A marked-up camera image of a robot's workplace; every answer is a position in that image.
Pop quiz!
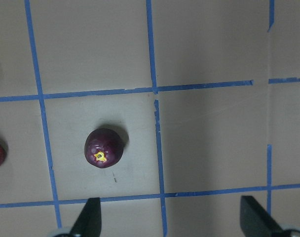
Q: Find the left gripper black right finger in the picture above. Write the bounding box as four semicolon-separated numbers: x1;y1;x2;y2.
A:
240;196;283;237

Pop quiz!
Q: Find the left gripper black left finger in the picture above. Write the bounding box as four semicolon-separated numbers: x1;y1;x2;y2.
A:
70;197;101;237

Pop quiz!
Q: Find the dark purple apple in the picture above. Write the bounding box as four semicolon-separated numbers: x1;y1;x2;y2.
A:
84;128;124;168

